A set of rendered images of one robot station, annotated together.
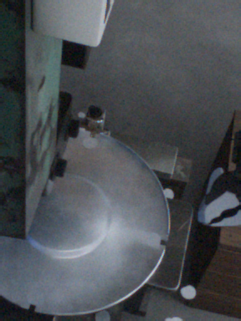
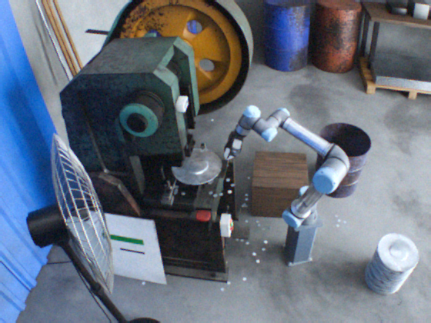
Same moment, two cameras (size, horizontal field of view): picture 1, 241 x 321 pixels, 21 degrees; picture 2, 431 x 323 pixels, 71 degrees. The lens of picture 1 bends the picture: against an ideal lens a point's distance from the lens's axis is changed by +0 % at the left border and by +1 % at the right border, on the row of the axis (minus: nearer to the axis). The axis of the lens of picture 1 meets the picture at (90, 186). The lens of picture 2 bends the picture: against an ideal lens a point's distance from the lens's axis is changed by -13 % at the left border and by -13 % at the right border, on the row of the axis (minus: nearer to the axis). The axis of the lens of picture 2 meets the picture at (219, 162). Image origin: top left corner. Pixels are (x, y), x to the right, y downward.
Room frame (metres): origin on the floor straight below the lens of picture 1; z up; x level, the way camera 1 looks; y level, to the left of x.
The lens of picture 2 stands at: (-0.98, -0.28, 2.17)
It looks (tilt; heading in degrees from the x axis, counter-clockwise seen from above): 43 degrees down; 7
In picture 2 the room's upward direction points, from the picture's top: 5 degrees counter-clockwise
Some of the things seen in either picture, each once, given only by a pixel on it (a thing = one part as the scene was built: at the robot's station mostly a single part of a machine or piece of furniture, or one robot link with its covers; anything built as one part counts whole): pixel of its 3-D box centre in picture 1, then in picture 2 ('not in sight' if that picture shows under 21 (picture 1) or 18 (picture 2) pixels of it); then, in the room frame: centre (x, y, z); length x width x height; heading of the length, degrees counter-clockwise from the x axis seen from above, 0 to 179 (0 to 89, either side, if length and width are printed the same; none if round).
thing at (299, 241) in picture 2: not in sight; (300, 236); (0.35, -0.62, 0.23); 0.19 x 0.19 x 0.45; 12
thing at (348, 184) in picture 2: not in sight; (340, 161); (1.06, -1.02, 0.24); 0.42 x 0.42 x 0.48
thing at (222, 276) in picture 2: not in sight; (152, 231); (0.22, 0.32, 0.45); 0.92 x 0.12 x 0.90; 83
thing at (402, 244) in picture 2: not in sight; (399, 251); (0.12, -1.24, 0.33); 0.29 x 0.29 x 0.01
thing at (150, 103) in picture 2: not in sight; (139, 115); (0.23, 0.20, 1.31); 0.22 x 0.12 x 0.22; 83
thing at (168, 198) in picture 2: not in sight; (168, 188); (0.30, 0.17, 0.76); 0.17 x 0.06 x 0.10; 173
